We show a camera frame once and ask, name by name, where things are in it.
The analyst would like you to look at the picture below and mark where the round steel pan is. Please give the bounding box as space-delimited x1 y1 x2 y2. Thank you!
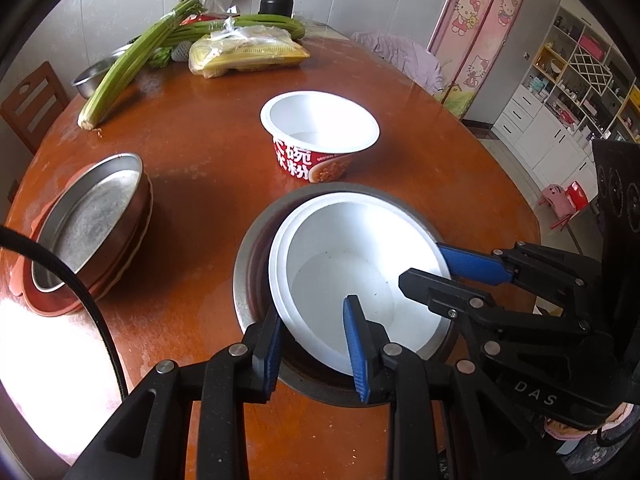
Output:
31 153 153 293

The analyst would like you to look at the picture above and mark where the black cable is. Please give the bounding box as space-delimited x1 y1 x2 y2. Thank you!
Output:
0 225 126 401

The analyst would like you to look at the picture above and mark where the bag of corn cobs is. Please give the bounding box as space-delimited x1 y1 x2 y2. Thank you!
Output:
188 17 311 79

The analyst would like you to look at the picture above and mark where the large celery bunch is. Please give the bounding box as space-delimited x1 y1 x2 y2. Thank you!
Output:
77 0 206 131

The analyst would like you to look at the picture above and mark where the thin celery bunch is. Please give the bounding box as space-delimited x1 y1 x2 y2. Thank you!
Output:
150 14 306 68

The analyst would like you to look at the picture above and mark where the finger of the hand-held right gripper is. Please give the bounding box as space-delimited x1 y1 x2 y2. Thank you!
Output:
398 268 596 343
436 241 603 311

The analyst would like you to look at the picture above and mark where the red child chair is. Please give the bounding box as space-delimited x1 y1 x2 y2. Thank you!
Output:
565 180 593 213

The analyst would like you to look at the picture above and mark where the steel bowl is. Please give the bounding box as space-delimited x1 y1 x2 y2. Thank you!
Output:
233 183 460 407

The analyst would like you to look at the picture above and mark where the white shelf cabinet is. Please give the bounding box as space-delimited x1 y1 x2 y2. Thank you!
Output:
492 5 640 181

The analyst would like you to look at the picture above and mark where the purple cloth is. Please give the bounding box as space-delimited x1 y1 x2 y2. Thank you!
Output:
351 30 446 95

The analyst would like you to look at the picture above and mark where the pink plastic plate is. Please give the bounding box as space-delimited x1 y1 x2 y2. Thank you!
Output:
9 220 151 306

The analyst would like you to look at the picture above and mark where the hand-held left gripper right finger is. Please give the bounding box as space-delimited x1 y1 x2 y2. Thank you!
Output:
342 295 571 480

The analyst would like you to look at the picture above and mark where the brown wooden chair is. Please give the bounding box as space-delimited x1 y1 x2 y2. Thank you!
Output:
0 61 71 155

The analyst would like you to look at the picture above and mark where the orange plastic bowl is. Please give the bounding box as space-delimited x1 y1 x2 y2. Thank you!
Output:
22 180 153 317

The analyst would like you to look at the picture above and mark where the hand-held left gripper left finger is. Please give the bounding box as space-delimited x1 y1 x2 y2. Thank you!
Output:
62 305 286 480

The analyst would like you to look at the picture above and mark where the pink child stool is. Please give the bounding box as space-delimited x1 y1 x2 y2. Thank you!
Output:
539 184 576 228

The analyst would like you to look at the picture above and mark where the pink cat print wardrobe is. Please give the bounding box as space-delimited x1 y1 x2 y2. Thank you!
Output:
427 0 535 121

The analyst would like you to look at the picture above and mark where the steel basin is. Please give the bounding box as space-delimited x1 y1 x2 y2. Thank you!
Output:
71 42 136 100

